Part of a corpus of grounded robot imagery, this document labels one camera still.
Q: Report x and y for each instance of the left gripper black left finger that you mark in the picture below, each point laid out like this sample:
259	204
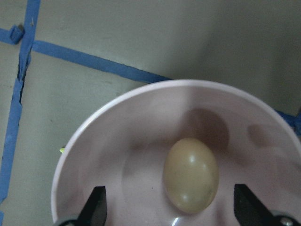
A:
93	212

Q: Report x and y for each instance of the beige egg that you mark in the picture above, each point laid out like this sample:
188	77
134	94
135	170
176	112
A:
191	175

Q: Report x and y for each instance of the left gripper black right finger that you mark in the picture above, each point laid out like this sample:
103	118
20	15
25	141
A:
250	211

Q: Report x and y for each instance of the pink bowl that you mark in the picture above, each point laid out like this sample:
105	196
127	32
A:
124	144

